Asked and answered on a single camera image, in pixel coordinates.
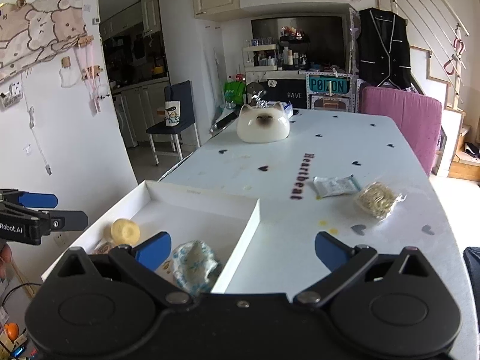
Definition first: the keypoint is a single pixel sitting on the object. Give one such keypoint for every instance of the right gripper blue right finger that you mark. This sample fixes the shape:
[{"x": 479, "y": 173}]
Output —
[{"x": 346, "y": 264}]

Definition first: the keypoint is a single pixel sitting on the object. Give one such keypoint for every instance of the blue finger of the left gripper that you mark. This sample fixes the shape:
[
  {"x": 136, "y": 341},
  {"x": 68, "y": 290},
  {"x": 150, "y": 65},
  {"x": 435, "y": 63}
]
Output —
[{"x": 37, "y": 200}]

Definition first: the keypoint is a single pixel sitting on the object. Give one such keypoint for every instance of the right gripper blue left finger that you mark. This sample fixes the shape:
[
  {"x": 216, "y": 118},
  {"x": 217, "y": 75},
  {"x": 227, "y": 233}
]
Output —
[{"x": 132, "y": 270}]

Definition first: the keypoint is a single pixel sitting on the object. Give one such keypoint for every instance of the yellow round sponge ball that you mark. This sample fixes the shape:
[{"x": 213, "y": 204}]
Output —
[{"x": 125, "y": 232}]

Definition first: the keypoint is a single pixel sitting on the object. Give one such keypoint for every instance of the blue patterned white cloth pouch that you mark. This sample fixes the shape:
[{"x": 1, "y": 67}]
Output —
[{"x": 195, "y": 267}]

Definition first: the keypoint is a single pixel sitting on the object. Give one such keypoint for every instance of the small white blue packet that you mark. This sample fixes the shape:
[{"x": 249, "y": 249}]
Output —
[{"x": 332, "y": 187}]

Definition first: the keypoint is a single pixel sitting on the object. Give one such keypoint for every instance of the person's left hand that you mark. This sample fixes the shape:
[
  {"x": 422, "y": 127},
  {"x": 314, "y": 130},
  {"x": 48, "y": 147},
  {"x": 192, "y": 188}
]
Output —
[{"x": 5, "y": 258}]

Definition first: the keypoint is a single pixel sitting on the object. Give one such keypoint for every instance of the white shallow tray box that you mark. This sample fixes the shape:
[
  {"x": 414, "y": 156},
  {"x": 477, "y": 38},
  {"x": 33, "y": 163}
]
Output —
[{"x": 227, "y": 223}]

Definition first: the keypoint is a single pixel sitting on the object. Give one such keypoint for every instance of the dark blue chair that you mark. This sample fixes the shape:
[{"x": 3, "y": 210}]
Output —
[{"x": 180, "y": 92}]

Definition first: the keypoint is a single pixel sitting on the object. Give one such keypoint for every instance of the dark folding chair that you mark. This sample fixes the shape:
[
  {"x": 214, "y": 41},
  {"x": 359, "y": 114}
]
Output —
[{"x": 472, "y": 263}]

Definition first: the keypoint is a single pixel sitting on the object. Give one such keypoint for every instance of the white cartoon tote bag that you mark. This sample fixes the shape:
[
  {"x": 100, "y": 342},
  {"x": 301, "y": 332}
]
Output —
[{"x": 172, "y": 110}]

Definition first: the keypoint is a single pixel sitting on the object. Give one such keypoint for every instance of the blue tissue pack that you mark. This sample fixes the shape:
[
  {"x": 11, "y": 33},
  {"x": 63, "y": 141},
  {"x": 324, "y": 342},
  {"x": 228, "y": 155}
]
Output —
[{"x": 288, "y": 109}]

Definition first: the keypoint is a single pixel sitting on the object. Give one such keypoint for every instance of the white ceramic cat figure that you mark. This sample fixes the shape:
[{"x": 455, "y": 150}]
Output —
[{"x": 263, "y": 124}]

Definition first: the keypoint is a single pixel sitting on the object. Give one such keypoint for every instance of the teal POIZON sign box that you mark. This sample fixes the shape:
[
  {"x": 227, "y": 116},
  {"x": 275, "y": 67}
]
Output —
[{"x": 332, "y": 91}]

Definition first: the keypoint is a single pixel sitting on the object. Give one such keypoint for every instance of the green shopping bag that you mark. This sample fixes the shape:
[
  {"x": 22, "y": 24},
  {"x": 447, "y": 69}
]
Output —
[{"x": 234, "y": 91}]

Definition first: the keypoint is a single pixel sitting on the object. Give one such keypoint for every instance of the white cosmetics shelf rack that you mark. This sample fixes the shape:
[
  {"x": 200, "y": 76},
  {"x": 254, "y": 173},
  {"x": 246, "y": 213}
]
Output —
[{"x": 262, "y": 58}]

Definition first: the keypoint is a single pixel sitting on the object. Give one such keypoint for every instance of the black vest with white trim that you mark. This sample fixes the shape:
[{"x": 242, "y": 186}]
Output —
[{"x": 383, "y": 49}]

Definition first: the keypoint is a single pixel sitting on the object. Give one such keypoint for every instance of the bear pattern wall hanging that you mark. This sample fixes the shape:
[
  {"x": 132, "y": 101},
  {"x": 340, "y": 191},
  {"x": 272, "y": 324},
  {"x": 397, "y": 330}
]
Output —
[{"x": 35, "y": 32}]

